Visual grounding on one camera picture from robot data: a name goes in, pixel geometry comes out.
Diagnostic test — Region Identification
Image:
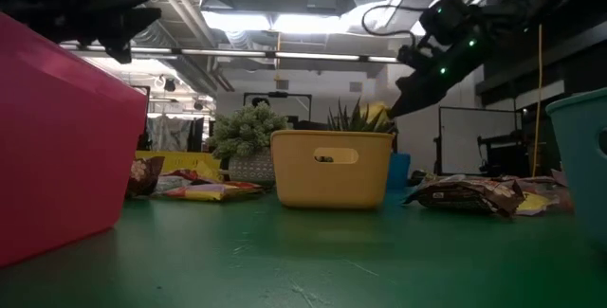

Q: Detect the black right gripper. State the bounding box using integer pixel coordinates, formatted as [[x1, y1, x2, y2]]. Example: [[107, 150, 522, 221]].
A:
[[389, 37, 480, 118]]

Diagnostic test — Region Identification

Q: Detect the yellow Sour Patch candy bag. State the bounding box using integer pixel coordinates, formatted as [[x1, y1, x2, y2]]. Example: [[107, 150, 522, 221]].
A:
[[151, 180, 265, 203], [362, 100, 394, 127], [515, 191, 557, 217]]

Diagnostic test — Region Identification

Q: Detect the dark brown candy wrapper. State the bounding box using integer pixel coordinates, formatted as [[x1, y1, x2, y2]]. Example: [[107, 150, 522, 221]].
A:
[[126, 155, 166, 199]]

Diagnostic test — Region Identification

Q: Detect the red Skittles candy bag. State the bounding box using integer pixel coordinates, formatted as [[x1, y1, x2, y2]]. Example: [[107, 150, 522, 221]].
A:
[[163, 169, 210, 184]]

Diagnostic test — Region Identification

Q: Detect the brown candy bar pack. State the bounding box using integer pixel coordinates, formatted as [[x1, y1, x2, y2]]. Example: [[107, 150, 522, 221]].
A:
[[402, 173, 525, 218]]

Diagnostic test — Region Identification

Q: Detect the spiky green succulent plant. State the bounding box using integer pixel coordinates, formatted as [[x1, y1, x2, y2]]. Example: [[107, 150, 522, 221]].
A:
[[326, 98, 397, 134]]

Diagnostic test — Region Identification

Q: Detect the long linear light bar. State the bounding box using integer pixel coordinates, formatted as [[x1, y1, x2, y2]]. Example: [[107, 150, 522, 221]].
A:
[[59, 42, 402, 65]]

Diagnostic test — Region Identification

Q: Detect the black equipment stand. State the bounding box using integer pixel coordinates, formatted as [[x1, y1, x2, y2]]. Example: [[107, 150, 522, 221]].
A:
[[476, 130, 537, 179]]

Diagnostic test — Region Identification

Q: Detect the pale hanging cloth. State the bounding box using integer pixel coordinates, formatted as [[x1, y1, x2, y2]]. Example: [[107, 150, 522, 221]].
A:
[[146, 116, 205, 153]]

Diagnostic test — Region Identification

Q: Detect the orange plastic bin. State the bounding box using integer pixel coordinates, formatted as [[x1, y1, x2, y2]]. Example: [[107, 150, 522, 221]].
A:
[[269, 130, 395, 210]]

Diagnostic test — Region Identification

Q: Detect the yellow mesh basket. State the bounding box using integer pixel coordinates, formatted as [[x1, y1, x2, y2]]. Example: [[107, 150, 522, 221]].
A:
[[135, 150, 223, 181]]

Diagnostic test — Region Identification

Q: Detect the red plastic bin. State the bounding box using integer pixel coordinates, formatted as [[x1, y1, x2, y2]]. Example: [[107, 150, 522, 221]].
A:
[[0, 11, 151, 269]]

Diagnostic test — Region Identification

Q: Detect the round pale succulent in pot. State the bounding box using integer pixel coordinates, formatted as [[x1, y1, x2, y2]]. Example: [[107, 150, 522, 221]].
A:
[[207, 101, 289, 187]]

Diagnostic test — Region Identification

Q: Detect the teal plastic bin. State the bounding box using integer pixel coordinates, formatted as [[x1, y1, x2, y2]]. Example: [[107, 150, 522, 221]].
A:
[[544, 87, 607, 252]]

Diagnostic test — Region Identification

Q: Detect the green table mat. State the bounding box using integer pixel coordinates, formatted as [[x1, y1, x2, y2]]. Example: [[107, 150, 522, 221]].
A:
[[0, 187, 607, 308]]

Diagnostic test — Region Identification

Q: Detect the white board with black frame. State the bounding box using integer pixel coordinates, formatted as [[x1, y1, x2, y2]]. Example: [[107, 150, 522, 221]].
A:
[[434, 106, 523, 176]]

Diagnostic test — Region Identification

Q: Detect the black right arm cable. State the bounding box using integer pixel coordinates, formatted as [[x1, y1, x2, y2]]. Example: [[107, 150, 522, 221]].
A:
[[361, 3, 431, 46]]

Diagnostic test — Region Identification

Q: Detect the yellow hanging cord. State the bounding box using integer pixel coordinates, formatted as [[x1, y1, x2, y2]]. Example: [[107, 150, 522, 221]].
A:
[[529, 23, 544, 179]]

